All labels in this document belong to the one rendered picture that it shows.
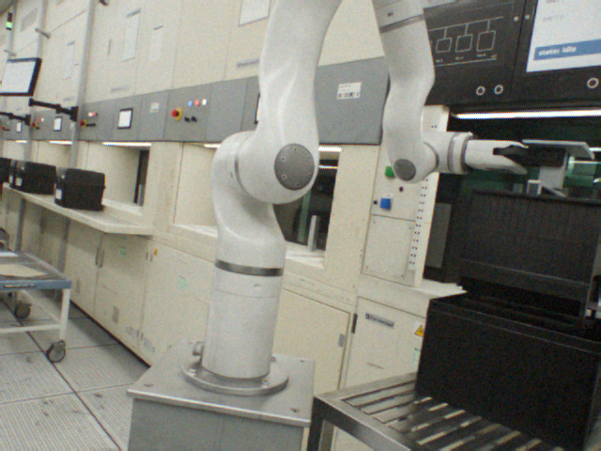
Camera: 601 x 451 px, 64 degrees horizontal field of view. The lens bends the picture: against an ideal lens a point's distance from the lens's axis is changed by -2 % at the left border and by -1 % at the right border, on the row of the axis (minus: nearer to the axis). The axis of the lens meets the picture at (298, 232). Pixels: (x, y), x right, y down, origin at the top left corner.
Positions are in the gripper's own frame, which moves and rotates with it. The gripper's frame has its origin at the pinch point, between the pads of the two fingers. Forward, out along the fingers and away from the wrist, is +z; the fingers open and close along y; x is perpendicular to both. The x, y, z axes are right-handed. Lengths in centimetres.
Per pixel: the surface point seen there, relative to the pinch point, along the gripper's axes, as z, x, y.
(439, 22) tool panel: -43, 43, -34
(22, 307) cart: -316, -113, -46
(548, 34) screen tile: -11.8, 34.4, -28.9
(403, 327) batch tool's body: -39, -46, -35
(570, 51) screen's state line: -6.3, 29.6, -28.0
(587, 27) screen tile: -3.6, 34.6, -27.4
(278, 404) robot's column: -24, -46, 39
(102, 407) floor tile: -172, -121, -26
